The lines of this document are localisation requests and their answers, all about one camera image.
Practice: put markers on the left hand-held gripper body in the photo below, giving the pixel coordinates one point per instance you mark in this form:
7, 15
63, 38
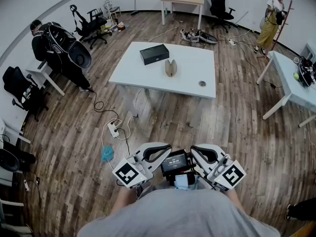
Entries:
130, 174

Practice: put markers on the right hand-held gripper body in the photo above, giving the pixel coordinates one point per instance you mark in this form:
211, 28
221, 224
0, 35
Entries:
229, 175

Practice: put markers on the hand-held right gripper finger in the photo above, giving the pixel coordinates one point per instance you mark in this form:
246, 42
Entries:
201, 162
212, 146

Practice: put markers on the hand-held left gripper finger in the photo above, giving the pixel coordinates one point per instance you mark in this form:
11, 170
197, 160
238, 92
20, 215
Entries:
160, 160
153, 145

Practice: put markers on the person's right forearm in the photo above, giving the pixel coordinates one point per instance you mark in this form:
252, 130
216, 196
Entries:
235, 199

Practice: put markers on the person's left forearm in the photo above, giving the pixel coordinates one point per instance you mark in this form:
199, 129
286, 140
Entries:
123, 201

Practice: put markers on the black chest-mounted screen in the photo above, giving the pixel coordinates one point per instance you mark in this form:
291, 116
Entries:
174, 163

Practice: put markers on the light blue chest device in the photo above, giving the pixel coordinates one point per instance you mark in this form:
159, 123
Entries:
181, 183

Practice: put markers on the blue cloth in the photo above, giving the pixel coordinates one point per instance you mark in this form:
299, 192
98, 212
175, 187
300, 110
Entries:
107, 154

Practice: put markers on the person's grey shirt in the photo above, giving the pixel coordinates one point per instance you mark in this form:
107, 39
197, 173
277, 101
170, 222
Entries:
177, 213

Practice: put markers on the black rectangular box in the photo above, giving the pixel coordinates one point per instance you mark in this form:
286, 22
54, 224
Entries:
153, 52

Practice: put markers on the wooden board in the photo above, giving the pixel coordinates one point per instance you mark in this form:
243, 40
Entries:
306, 231

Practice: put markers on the white side table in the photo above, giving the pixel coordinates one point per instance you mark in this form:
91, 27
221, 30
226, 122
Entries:
42, 70
284, 68

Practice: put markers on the small white power strip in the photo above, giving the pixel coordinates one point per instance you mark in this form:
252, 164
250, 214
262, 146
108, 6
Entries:
231, 42

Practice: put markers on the green tennis ball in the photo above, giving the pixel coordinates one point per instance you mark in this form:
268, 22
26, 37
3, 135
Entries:
296, 76

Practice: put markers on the black gear bundle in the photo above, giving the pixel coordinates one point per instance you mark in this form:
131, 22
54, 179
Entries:
307, 73

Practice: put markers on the reddish wooden coat rack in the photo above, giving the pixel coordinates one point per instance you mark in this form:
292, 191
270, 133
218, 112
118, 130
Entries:
274, 43

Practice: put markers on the broom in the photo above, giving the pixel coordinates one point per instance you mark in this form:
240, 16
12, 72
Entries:
135, 12

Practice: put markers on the black office chair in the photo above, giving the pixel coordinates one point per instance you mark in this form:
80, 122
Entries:
17, 83
96, 23
218, 2

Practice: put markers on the black harness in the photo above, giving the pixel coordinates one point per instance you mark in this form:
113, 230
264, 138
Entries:
74, 9

